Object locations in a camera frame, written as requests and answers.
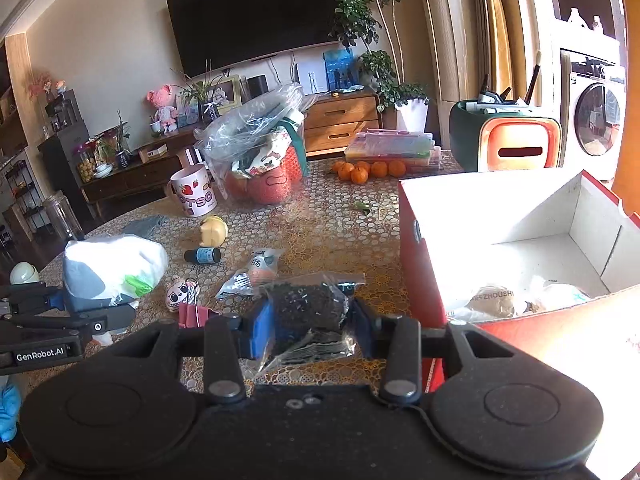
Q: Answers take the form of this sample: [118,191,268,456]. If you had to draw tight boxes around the pink plush doll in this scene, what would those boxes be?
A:
[146,87,181,136]

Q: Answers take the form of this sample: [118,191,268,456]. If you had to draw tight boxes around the grassy plant in vase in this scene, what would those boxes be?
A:
[170,59,227,122]

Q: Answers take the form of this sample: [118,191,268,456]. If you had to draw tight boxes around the clear bag of dark tea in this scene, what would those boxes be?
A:
[254,272,367,377]

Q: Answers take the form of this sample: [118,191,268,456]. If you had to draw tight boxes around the orange snack packet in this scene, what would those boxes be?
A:
[216,248,286,301]

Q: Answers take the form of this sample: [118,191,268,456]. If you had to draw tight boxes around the makeup brush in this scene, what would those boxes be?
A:
[524,50,543,107]

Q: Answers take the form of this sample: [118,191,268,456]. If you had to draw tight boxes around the small cardboard box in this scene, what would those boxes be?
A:
[138,143,169,164]

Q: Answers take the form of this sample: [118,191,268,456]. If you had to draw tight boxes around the small dark bottle blue label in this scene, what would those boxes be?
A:
[184,246,222,265]

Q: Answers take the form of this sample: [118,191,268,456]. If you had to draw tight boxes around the yellow curtain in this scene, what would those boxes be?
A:
[465,0,517,97]

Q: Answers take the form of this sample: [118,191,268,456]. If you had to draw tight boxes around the pile of tangerines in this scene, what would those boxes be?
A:
[330,159,407,185]

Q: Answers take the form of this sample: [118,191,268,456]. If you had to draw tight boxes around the washing machine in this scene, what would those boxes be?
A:
[559,49,627,182]

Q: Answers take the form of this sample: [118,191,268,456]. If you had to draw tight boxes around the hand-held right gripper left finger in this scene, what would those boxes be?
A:
[107,300,275,403]

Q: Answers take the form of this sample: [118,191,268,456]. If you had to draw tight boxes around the clear glass bottle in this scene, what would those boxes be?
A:
[42,191,86,244]

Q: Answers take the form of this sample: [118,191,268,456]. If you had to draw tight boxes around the pale green round container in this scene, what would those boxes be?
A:
[9,262,41,286]

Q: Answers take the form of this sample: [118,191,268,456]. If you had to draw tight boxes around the wire rack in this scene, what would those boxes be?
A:
[0,160,42,242]

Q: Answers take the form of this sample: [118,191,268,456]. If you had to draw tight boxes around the small potted plant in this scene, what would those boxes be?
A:
[95,110,134,169]

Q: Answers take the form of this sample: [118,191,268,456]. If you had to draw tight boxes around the tall potted tree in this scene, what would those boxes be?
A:
[329,0,431,113]

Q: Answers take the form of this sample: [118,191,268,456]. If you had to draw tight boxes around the glass snack jar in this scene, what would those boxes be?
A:
[75,142,99,184]

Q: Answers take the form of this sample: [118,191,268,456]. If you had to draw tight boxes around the black television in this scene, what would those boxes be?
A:
[166,0,347,79]

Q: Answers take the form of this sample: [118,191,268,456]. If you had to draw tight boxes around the white planter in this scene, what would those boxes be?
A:
[395,98,431,134]

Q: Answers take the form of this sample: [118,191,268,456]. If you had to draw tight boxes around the photo frame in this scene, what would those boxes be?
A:
[203,75,242,109]

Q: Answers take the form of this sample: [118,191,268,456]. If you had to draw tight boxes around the white plastic bag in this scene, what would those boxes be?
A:
[62,234,169,312]

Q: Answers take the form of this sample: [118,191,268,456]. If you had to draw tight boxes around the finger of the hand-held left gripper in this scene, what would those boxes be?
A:
[0,305,137,345]
[0,282,66,316]

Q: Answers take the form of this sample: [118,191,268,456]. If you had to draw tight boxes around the white router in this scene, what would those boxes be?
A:
[295,59,329,95]

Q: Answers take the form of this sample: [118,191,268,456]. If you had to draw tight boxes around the red cardboard box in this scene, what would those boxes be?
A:
[398,169,640,396]

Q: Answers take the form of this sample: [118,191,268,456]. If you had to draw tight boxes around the red knit basket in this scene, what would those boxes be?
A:
[224,147,304,206]

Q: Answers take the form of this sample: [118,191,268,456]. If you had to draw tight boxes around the colourful clear organizer boxes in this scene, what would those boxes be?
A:
[346,129,442,171]

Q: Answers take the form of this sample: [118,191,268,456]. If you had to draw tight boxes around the circle-patterned desktop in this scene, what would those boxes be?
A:
[37,152,463,396]

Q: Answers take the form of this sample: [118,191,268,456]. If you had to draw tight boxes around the yellow figurine toy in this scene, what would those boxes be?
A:
[200,215,229,248]

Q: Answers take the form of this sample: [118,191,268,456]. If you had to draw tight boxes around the light wooden drawer cabinet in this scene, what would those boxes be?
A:
[301,91,382,159]

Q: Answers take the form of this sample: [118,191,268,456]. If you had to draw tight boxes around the pink binder clips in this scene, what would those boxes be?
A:
[177,302,222,331]

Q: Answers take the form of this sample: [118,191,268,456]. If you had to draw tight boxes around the pink flowers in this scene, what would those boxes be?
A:
[27,72,54,102]

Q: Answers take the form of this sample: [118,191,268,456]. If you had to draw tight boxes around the pink strawberry mug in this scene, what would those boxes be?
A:
[166,164,219,219]

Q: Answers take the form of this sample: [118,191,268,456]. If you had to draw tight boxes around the black coffee machine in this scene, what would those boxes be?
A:
[45,90,84,133]

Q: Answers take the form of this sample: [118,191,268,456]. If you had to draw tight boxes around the green orange storage box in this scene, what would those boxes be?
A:
[448,100,564,174]

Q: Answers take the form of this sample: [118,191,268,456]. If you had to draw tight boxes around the grey cloth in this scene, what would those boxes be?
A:
[121,215,172,239]

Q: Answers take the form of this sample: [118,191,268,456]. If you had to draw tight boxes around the clear plastic bag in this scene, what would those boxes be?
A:
[194,82,307,173]

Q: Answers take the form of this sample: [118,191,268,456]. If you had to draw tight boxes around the black cabinet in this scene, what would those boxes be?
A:
[37,122,92,202]

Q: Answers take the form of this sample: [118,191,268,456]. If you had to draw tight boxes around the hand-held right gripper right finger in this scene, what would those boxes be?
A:
[350,299,528,406]

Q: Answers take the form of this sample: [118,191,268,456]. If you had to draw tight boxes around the dark wooden tv console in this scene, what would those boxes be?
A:
[80,127,203,213]

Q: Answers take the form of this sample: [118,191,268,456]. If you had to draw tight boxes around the doll face keychain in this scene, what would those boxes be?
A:
[165,276,202,313]

